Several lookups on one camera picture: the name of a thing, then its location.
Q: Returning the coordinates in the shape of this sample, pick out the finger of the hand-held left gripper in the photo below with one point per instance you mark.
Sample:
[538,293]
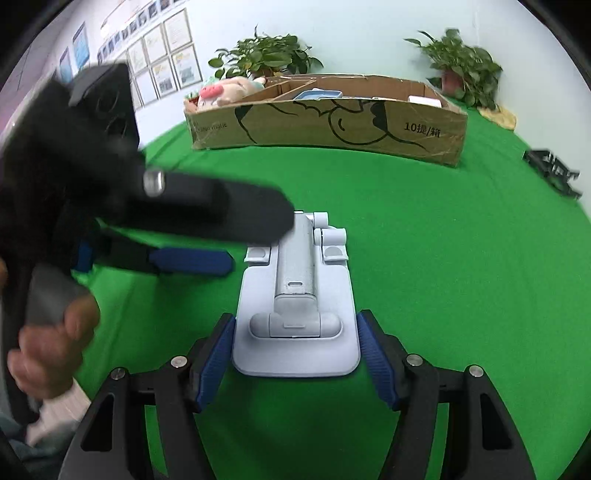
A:
[194,262]
[221,210]

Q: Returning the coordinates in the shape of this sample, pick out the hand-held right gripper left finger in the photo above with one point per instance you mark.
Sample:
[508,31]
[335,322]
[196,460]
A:
[214,360]

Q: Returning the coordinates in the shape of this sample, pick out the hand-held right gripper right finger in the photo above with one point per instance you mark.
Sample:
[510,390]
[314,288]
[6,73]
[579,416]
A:
[376,360]

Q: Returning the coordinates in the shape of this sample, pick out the white folding phone stand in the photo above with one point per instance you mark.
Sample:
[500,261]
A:
[295,350]

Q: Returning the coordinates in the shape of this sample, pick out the pink pig plush toy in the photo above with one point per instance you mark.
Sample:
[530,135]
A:
[217,90]

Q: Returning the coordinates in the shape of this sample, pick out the large cardboard box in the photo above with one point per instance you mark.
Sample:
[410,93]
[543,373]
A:
[323,129]

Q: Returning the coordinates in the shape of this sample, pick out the narrow cardboard box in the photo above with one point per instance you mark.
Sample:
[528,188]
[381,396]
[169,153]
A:
[277,90]

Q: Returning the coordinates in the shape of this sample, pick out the light blue phone case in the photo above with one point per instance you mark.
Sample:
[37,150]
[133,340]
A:
[318,94]

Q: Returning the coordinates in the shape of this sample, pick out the white and green medicine box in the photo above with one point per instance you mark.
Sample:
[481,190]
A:
[424,100]

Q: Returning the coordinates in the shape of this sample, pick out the person's left forearm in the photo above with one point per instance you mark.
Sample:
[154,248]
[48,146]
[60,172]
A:
[55,413]

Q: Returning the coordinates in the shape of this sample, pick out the person's left hand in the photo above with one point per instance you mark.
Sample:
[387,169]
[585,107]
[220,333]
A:
[51,360]

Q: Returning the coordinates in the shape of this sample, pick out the blue notice poster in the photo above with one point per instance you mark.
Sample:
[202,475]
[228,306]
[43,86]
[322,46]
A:
[81,46]
[65,64]

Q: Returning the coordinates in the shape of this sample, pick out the green tablecloth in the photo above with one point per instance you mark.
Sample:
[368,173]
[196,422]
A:
[415,254]

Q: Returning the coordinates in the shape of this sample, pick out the row of portrait photos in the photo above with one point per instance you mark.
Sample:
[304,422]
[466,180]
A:
[124,37]

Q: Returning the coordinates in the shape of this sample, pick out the potted green plant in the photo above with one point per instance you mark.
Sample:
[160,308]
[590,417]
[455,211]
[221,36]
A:
[461,64]
[263,55]

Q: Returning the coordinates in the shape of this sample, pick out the black plastic holder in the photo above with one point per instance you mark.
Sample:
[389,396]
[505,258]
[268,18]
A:
[554,173]

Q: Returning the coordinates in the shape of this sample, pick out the yellow cloth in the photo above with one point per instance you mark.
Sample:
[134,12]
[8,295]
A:
[498,117]

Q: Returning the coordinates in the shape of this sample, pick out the wall of framed certificates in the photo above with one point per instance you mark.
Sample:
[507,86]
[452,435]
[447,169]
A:
[166,60]

